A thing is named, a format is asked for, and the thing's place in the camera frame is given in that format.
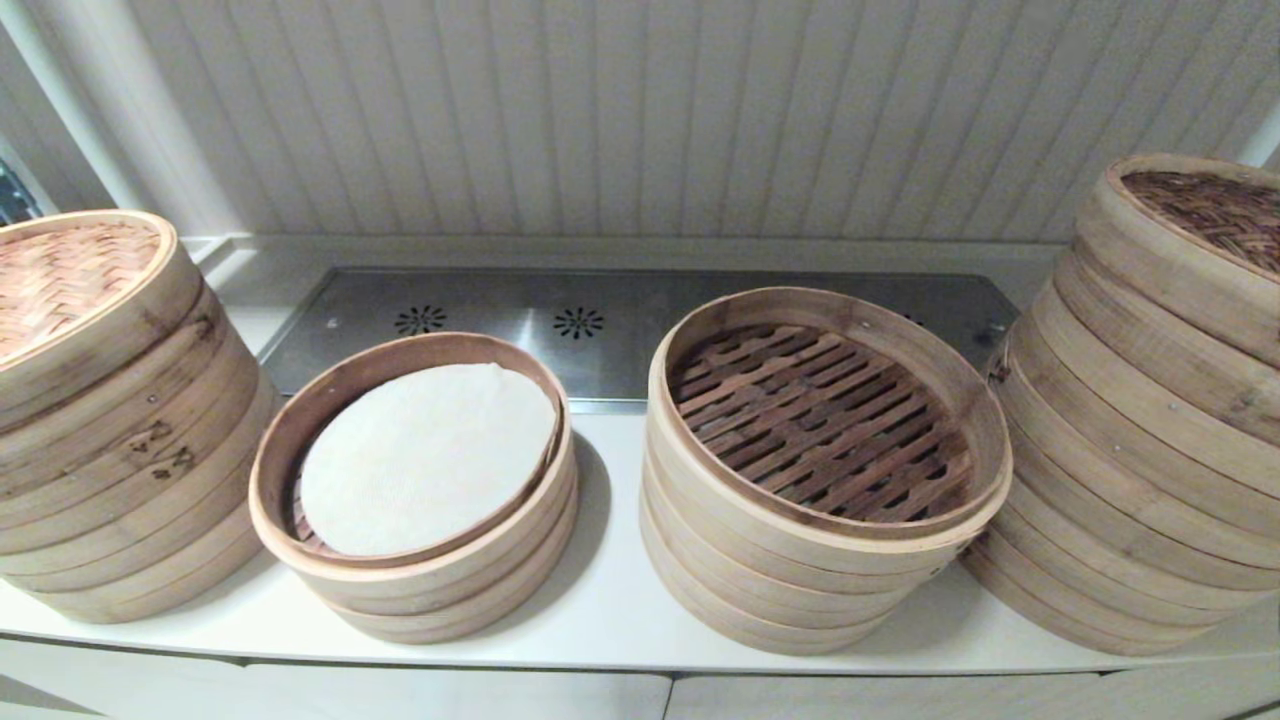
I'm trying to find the bamboo steamer basket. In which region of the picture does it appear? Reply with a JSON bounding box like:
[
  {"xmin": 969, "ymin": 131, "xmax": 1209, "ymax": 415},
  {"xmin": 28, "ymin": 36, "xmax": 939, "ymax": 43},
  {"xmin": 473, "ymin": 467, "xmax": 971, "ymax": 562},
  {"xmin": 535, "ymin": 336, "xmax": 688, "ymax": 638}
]
[
  {"xmin": 988, "ymin": 340, "xmax": 1280, "ymax": 601},
  {"xmin": 960, "ymin": 470, "xmax": 1280, "ymax": 658},
  {"xmin": 248, "ymin": 332, "xmax": 579, "ymax": 617},
  {"xmin": 0, "ymin": 350, "xmax": 279, "ymax": 566},
  {"xmin": 640, "ymin": 470, "xmax": 973, "ymax": 657},
  {"xmin": 0, "ymin": 450, "xmax": 279, "ymax": 626},
  {"xmin": 645, "ymin": 287, "xmax": 1014, "ymax": 603},
  {"xmin": 305, "ymin": 490, "xmax": 581, "ymax": 646}
]

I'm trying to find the stainless steel steam panel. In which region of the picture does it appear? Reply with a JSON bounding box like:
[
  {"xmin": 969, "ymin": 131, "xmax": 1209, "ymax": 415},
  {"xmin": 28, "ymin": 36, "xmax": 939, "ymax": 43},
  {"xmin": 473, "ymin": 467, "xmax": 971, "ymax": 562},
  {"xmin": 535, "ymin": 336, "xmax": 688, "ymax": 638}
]
[{"xmin": 260, "ymin": 267, "xmax": 1021, "ymax": 415}]

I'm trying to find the white round liner cloth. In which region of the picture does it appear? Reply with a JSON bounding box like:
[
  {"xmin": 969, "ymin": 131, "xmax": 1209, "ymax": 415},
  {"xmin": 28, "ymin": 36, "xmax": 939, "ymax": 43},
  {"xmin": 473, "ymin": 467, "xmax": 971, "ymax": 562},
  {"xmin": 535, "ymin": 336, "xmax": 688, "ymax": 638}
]
[{"xmin": 299, "ymin": 363, "xmax": 559, "ymax": 559}]

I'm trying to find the white cabinet door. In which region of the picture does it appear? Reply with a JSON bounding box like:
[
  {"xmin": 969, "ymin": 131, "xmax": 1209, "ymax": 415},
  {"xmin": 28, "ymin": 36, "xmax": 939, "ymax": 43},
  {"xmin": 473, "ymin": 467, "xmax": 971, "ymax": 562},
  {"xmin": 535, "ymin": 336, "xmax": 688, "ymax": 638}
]
[
  {"xmin": 0, "ymin": 638, "xmax": 243, "ymax": 720},
  {"xmin": 238, "ymin": 660, "xmax": 673, "ymax": 720},
  {"xmin": 665, "ymin": 672, "xmax": 1111, "ymax": 720}
]

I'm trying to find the grey metal frame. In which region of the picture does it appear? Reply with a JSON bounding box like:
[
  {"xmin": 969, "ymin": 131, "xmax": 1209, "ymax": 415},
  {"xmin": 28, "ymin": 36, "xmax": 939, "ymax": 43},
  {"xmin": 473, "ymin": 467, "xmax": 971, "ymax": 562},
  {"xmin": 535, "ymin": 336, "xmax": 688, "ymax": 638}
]
[{"xmin": 0, "ymin": 160, "xmax": 41, "ymax": 226}]

